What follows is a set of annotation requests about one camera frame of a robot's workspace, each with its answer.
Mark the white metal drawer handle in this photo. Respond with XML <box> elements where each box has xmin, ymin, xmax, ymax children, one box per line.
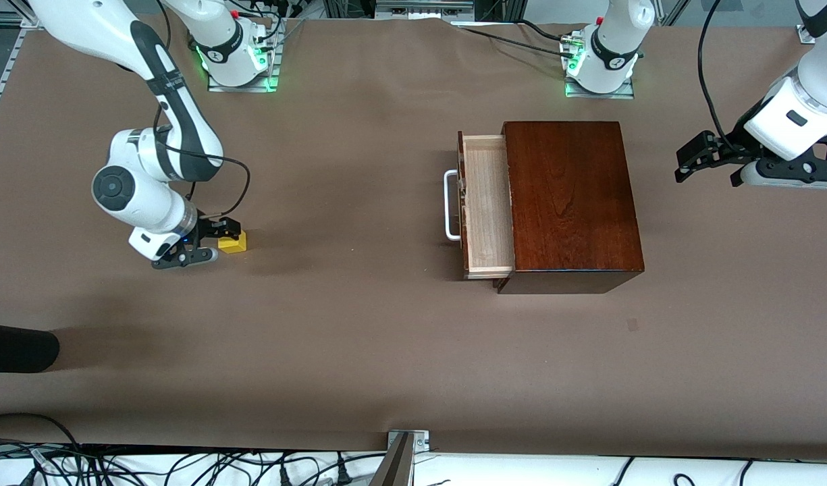
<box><xmin>444</xmin><ymin>169</ymin><xmax>462</xmax><ymax>241</ymax></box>

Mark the light wood drawer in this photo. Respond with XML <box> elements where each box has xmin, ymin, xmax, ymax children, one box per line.
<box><xmin>458</xmin><ymin>132</ymin><xmax>516</xmax><ymax>279</ymax></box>

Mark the dark brown wooden cabinet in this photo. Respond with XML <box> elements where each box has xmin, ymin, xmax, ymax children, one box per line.
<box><xmin>501</xmin><ymin>121</ymin><xmax>645</xmax><ymax>295</ymax></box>

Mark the black ribbed padded cylinder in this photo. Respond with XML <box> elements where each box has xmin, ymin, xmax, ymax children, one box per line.
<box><xmin>0</xmin><ymin>323</ymin><xmax>60</xmax><ymax>373</ymax></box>

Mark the metal rack device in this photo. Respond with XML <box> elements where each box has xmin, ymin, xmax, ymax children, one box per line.
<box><xmin>375</xmin><ymin>0</ymin><xmax>476</xmax><ymax>20</ymax></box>

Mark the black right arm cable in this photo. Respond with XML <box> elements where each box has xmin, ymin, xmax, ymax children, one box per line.
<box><xmin>153</xmin><ymin>101</ymin><xmax>252</xmax><ymax>220</ymax></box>

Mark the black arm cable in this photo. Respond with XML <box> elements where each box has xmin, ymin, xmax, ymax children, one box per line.
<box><xmin>153</xmin><ymin>101</ymin><xmax>252</xmax><ymax>220</ymax></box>
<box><xmin>697</xmin><ymin>0</ymin><xmax>748</xmax><ymax>149</ymax></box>

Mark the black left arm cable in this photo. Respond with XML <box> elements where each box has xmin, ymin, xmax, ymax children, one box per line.
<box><xmin>697</xmin><ymin>0</ymin><xmax>748</xmax><ymax>149</ymax></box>

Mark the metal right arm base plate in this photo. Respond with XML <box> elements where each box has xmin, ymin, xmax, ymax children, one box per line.
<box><xmin>207</xmin><ymin>17</ymin><xmax>284</xmax><ymax>93</ymax></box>

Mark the black table cable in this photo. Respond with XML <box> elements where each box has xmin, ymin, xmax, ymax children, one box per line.
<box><xmin>514</xmin><ymin>19</ymin><xmax>576</xmax><ymax>43</ymax></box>
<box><xmin>454</xmin><ymin>24</ymin><xmax>572</xmax><ymax>58</ymax></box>

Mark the thick black arched cable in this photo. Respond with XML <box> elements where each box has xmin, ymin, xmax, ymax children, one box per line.
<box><xmin>0</xmin><ymin>413</ymin><xmax>83</xmax><ymax>450</ymax></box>

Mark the long aluminium side rail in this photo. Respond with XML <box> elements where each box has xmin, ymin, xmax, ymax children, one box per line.
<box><xmin>0</xmin><ymin>10</ymin><xmax>49</xmax><ymax>142</ymax></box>

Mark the small metal corner bracket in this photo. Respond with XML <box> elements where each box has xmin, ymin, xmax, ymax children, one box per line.
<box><xmin>386</xmin><ymin>429</ymin><xmax>431</xmax><ymax>454</ymax></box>

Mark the grey aluminium profile post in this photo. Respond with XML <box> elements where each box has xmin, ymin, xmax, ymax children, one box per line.
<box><xmin>369</xmin><ymin>432</ymin><xmax>415</xmax><ymax>486</ymax></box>

